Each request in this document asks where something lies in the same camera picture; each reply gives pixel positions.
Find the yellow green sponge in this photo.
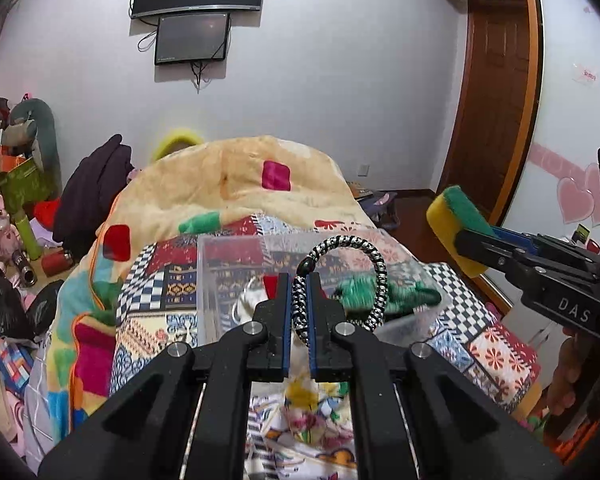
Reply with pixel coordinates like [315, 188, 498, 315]
[426, 185, 495, 278]

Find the floral patterned cloth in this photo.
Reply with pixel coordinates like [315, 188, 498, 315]
[280, 337, 354, 451]

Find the green knitted cloth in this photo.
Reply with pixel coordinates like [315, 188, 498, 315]
[332, 274, 442, 318]

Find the black white braided rope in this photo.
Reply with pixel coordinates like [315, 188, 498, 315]
[290, 234, 389, 346]

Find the person's hand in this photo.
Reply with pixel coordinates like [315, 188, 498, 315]
[546, 327, 583, 416]

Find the brown wooden door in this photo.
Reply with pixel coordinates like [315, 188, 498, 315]
[439, 0, 541, 224]

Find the patchwork patterned blanket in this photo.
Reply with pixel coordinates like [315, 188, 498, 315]
[107, 211, 544, 480]

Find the clear plastic storage box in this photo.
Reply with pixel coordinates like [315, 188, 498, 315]
[197, 230, 450, 346]

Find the red velvet pouch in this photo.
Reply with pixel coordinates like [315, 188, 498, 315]
[262, 274, 278, 300]

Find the black plastic bag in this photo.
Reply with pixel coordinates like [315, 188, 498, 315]
[0, 269, 64, 341]

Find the red cylinder can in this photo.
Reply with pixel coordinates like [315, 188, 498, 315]
[41, 248, 74, 278]

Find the beige fleece blanket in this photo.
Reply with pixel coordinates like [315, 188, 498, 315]
[46, 136, 372, 441]

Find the dark purple coat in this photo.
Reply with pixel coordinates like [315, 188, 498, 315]
[53, 133, 134, 261]

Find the pink rabbit figurine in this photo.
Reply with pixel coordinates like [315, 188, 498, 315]
[0, 194, 22, 261]

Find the yellow fuzzy plush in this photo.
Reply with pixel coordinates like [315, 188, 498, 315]
[151, 127, 204, 162]

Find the green cardboard box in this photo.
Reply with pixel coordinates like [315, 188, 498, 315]
[0, 158, 56, 214]

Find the grey green plush toy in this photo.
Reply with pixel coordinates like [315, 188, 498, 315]
[2, 98, 61, 188]

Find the pink heart wall sticker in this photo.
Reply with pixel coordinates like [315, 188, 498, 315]
[557, 164, 600, 226]

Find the white drawstring pouch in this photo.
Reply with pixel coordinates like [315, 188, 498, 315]
[230, 276, 268, 325]

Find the wall power outlet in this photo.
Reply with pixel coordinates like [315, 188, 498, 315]
[358, 164, 370, 177]

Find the small wall monitor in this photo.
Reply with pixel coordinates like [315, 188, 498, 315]
[155, 12, 230, 65]

